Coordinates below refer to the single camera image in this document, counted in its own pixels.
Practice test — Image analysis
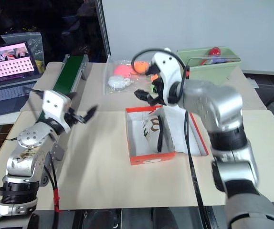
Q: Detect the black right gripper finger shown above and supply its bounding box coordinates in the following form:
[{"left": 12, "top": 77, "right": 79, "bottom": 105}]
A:
[
  {"left": 146, "top": 62, "right": 161, "bottom": 75},
  {"left": 133, "top": 89, "right": 152, "bottom": 102}
]

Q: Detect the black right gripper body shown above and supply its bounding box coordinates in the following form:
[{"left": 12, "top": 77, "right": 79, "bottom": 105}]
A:
[{"left": 147, "top": 71, "right": 167, "bottom": 106}]

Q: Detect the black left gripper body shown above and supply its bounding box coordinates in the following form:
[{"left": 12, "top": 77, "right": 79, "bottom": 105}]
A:
[{"left": 64, "top": 107, "right": 84, "bottom": 127}]

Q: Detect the orange cardboard shoebox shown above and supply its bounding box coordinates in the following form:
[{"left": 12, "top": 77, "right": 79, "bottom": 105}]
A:
[{"left": 125, "top": 104, "right": 210, "bottom": 166}]

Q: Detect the orange ball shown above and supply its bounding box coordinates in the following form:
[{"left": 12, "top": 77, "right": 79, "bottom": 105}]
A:
[{"left": 133, "top": 61, "right": 150, "bottom": 74}]

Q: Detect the green conveyor belt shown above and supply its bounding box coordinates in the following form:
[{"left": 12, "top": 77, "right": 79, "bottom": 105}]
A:
[{"left": 35, "top": 54, "right": 89, "bottom": 123}]

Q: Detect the white round toy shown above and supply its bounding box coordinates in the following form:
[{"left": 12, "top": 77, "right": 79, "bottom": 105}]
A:
[{"left": 107, "top": 75, "right": 126, "bottom": 91}]

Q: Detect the pink ball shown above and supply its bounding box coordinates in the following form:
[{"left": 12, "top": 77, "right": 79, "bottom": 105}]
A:
[{"left": 114, "top": 65, "right": 131, "bottom": 78}]

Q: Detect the clear plastic toy bag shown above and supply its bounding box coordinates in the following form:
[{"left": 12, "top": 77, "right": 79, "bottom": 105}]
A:
[{"left": 103, "top": 54, "right": 157, "bottom": 96}]

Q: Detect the white shoe with black trim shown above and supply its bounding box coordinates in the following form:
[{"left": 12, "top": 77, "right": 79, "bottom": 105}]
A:
[{"left": 140, "top": 115, "right": 167, "bottom": 153}]

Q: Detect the light green plastic bin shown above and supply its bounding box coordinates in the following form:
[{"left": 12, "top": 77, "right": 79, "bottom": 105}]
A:
[{"left": 176, "top": 46, "right": 243, "bottom": 84}]

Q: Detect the purple and red toy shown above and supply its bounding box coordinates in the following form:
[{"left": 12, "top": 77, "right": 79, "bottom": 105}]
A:
[{"left": 198, "top": 56, "right": 231, "bottom": 66}]

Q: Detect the clear zip plastic bag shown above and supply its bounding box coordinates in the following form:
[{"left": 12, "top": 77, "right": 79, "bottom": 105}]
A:
[{"left": 0, "top": 31, "right": 45, "bottom": 74}]

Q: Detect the open laptop computer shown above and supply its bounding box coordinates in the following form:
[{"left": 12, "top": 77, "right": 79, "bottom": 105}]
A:
[{"left": 0, "top": 41, "right": 42, "bottom": 119}]

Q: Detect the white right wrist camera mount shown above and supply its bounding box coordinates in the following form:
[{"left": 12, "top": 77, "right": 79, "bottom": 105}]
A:
[{"left": 151, "top": 47, "right": 183, "bottom": 106}]

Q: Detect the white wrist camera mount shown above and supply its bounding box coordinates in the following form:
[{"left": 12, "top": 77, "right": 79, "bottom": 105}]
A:
[
  {"left": 151, "top": 47, "right": 183, "bottom": 106},
  {"left": 42, "top": 90, "right": 71, "bottom": 134}
]

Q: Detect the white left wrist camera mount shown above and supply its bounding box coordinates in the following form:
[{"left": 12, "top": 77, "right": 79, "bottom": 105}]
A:
[{"left": 42, "top": 90, "right": 71, "bottom": 134}]

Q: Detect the aluminium profile post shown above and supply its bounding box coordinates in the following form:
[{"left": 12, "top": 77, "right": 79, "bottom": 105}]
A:
[{"left": 97, "top": 0, "right": 112, "bottom": 63}]

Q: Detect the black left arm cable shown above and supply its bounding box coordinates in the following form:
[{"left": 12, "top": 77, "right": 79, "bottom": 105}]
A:
[{"left": 23, "top": 87, "right": 63, "bottom": 229}]

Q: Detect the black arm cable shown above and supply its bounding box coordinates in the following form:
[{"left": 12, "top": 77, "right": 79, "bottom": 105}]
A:
[
  {"left": 23, "top": 87, "right": 63, "bottom": 229},
  {"left": 131, "top": 48, "right": 211, "bottom": 229}
]

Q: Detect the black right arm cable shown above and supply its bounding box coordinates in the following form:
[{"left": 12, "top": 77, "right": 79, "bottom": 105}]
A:
[{"left": 131, "top": 48, "right": 211, "bottom": 229}]

